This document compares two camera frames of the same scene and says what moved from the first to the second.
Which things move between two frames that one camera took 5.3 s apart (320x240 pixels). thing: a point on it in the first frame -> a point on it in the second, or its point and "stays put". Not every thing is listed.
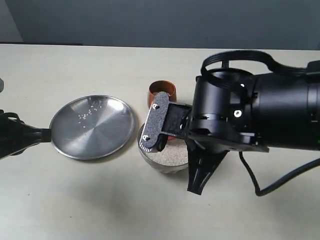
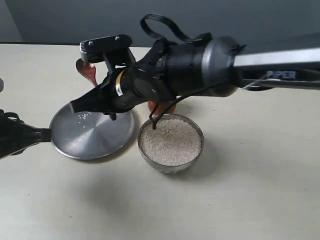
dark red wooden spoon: (171, 138) -> (87, 70)
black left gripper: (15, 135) stays put
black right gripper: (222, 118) -> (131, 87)
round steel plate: (92, 127) stays put
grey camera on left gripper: (2, 84) stays put
